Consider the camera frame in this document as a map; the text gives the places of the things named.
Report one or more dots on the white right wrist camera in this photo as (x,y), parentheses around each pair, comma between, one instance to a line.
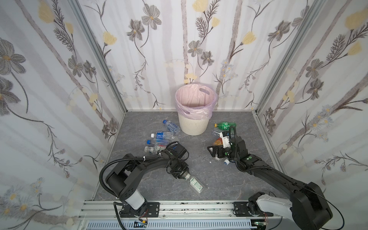
(225,139)

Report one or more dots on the square clear bottle green label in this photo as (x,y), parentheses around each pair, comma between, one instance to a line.
(194,183)

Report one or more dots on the blue cap bottle near bin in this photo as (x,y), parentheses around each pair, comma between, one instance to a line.
(172,127)

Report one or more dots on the green bottle yellow cap right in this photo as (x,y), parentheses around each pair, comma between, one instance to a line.
(224,125)

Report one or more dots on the cream plastic waste bin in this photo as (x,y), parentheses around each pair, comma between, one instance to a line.
(193,127)

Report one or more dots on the clear bottle blue cap left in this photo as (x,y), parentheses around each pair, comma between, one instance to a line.
(158,142)

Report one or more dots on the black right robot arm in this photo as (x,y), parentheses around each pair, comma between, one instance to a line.
(305,204)

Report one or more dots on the red yellow label tea bottle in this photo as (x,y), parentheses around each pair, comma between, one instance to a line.
(218,142)

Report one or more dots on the square clear bottle white cap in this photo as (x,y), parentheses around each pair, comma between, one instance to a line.
(153,149)

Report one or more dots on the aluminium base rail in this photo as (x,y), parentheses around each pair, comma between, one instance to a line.
(101,215)

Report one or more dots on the pink bin liner bag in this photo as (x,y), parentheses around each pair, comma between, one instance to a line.
(195,101)

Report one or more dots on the white slotted cable duct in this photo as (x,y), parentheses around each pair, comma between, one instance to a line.
(181,224)

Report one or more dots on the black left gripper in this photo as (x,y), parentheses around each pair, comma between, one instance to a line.
(180,171)

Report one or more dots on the clear crushed bottle white cap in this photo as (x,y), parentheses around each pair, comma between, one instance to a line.
(216,132)

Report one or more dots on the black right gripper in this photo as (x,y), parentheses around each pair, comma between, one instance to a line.
(218,149)

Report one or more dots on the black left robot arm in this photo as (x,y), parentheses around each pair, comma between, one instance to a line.
(122,177)

